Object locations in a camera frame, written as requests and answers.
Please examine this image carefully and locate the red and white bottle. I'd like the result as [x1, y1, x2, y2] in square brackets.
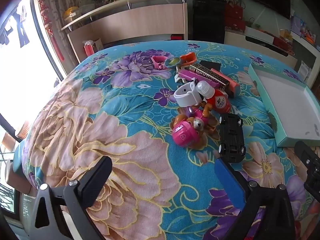
[196, 81, 232, 113]

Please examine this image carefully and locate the black toy car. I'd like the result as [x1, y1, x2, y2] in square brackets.
[219, 113, 247, 162]

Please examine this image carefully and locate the black square box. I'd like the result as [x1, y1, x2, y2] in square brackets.
[199, 60, 222, 72]

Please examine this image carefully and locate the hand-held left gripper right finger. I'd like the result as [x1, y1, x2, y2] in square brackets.
[214, 157, 297, 240]

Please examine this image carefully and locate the patterned curtain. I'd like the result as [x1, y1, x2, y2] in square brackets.
[39, 0, 80, 65]

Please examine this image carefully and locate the cream television stand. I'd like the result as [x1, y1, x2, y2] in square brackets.
[224, 27, 299, 72]

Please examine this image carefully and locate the pink dog toy figure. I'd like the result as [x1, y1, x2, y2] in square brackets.
[171, 105, 218, 148]

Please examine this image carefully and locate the white hair clip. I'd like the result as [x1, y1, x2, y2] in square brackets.
[174, 66, 185, 83]

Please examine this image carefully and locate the wooden counter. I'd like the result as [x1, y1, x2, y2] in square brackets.
[61, 0, 194, 64]

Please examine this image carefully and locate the red gift box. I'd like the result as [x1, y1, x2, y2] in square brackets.
[225, 17, 247, 33]

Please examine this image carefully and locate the orange plastic clip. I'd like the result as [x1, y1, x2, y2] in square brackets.
[180, 52, 197, 64]

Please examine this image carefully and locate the purple basket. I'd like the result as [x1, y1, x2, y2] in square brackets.
[290, 15, 310, 37]

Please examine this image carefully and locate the white wrist watch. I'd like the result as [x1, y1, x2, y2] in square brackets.
[173, 79, 204, 109]

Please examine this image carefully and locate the blue and pink box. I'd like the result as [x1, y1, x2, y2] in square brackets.
[210, 68, 239, 98]

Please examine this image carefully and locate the pink wrist watch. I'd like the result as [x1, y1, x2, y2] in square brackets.
[150, 56, 167, 70]

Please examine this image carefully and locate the red handbag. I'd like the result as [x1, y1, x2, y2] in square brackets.
[224, 0, 244, 20]

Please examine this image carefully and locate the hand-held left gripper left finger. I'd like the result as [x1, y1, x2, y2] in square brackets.
[30, 156, 113, 240]

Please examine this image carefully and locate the red hanging decoration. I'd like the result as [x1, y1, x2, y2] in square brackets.
[37, 0, 65, 62]

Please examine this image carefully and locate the white desk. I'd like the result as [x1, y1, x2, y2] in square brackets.
[290, 31, 320, 89]

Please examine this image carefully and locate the red gift bag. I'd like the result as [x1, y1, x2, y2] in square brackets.
[84, 38, 103, 57]

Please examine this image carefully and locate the gold black patterned box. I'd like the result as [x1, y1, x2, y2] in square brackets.
[189, 64, 232, 90]

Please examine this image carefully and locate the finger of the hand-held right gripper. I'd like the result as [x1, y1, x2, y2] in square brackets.
[294, 141, 320, 198]

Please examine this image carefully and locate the teal cardboard box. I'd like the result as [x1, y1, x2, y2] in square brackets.
[247, 64, 320, 147]

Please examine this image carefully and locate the white flat box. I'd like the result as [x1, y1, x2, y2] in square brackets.
[244, 26, 275, 44]

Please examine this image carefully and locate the black water dispenser cabinet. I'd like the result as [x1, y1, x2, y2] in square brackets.
[191, 0, 227, 44]

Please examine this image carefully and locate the magenta bar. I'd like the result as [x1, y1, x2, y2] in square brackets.
[176, 69, 203, 80]

